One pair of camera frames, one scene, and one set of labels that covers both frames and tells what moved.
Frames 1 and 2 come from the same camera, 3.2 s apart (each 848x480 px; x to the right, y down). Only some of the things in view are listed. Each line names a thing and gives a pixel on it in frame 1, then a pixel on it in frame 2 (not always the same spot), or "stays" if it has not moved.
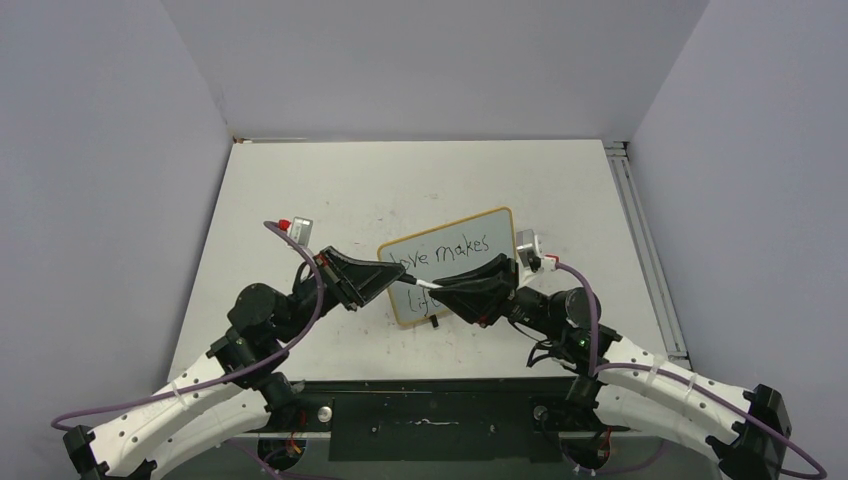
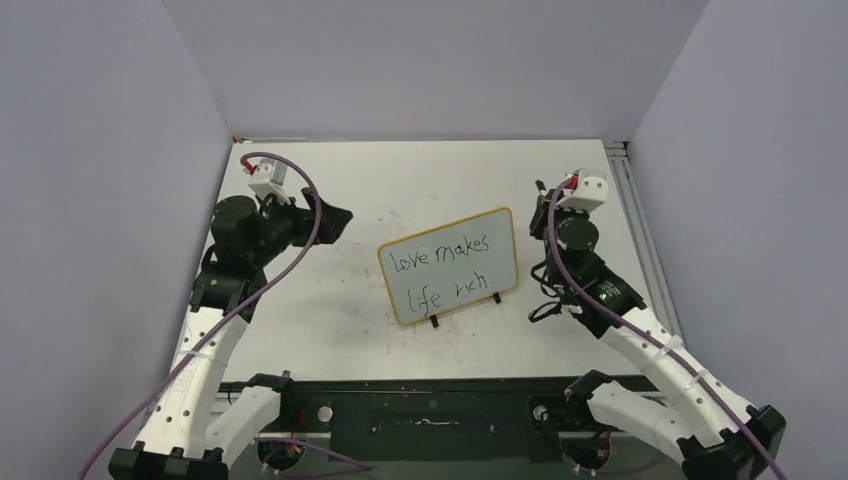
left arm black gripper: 355,282 to 304,218
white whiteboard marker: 426,284 to 541,187
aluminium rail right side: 620,159 stays
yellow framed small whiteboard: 436,255 stays
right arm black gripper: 481,302 to 541,217
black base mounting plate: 441,420 stays
